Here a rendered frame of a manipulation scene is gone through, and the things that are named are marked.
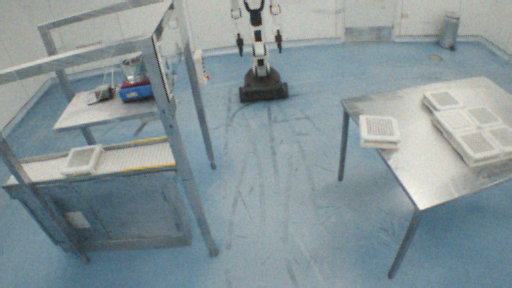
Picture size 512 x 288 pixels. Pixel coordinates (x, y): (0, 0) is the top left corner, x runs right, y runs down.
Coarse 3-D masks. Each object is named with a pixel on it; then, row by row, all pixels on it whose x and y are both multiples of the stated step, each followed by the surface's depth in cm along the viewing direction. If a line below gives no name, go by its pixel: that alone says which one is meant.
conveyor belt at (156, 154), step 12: (156, 144) 204; (168, 144) 203; (108, 156) 200; (120, 156) 198; (132, 156) 197; (144, 156) 196; (156, 156) 195; (168, 156) 194; (24, 168) 199; (36, 168) 198; (48, 168) 196; (60, 168) 195; (108, 168) 190; (120, 168) 189; (12, 180) 190; (36, 180) 188
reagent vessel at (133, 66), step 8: (120, 56) 149; (128, 56) 149; (136, 56) 151; (128, 64) 152; (136, 64) 153; (144, 64) 157; (128, 72) 155; (136, 72) 155; (144, 72) 158; (128, 80) 158; (136, 80) 158
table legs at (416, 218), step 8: (344, 112) 236; (344, 120) 240; (344, 128) 244; (344, 136) 249; (344, 144) 254; (344, 152) 259; (344, 160) 265; (344, 168) 271; (416, 216) 157; (416, 224) 161; (408, 232) 168; (408, 240) 170; (400, 248) 180; (408, 248) 177; (400, 256) 181; (400, 264) 189; (392, 272) 195
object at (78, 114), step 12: (120, 84) 180; (84, 96) 175; (72, 108) 166; (84, 108) 164; (96, 108) 162; (108, 108) 160; (120, 108) 158; (132, 108) 156; (144, 108) 155; (156, 108) 153; (60, 120) 157; (72, 120) 155; (84, 120) 153; (96, 120) 152; (108, 120) 152; (120, 120) 153
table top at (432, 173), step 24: (360, 96) 234; (384, 96) 232; (408, 96) 229; (456, 96) 225; (480, 96) 222; (504, 96) 219; (408, 120) 206; (504, 120) 195; (408, 144) 188; (432, 144) 185; (408, 168) 172; (432, 168) 169; (456, 168) 167; (480, 168) 164; (504, 168) 161; (408, 192) 159; (432, 192) 156; (456, 192) 153
